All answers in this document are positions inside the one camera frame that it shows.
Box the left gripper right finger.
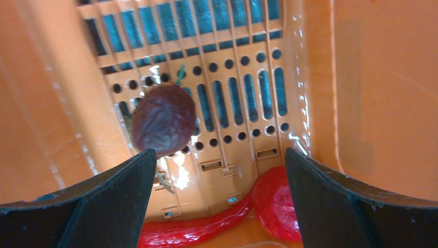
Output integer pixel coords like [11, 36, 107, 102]
[285, 148, 437, 247]

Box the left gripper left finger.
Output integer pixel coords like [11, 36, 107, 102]
[1, 150, 157, 247]

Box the orange plastic basket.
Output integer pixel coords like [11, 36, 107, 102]
[0, 0, 438, 248]

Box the red toy tomato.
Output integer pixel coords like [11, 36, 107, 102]
[252, 166, 302, 242]

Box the dark purple toy plum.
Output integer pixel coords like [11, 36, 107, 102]
[131, 64, 197, 158]

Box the orange slatted tray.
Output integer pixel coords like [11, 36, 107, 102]
[76, 1, 310, 222]

